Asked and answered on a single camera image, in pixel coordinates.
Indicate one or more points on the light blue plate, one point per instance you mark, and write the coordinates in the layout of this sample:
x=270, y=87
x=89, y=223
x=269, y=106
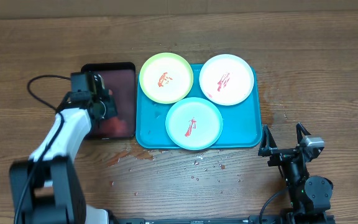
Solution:
x=194, y=123

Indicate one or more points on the black rectangular sponge tray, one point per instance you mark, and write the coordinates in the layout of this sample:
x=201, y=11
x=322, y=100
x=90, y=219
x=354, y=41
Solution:
x=119, y=78

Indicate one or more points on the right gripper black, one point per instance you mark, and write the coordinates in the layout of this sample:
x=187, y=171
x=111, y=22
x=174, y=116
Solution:
x=270, y=148

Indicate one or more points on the yellow-green plate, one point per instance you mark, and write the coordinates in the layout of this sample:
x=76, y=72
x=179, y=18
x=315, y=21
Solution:
x=166, y=78

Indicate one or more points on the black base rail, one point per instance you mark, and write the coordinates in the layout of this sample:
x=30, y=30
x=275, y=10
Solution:
x=253, y=219

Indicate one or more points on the white plate with sauce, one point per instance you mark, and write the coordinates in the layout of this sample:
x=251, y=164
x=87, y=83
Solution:
x=226, y=79

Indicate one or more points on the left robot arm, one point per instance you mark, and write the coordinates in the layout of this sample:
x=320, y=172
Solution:
x=45, y=188

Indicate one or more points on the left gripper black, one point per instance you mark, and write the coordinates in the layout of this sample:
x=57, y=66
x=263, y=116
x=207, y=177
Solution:
x=112, y=109

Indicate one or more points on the green and orange sponge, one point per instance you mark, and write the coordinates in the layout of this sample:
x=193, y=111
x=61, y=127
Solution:
x=113, y=126

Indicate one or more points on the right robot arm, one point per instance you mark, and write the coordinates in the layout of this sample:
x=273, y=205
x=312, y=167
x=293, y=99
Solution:
x=309, y=195

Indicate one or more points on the teal plastic tray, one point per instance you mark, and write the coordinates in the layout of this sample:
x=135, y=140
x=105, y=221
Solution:
x=242, y=125

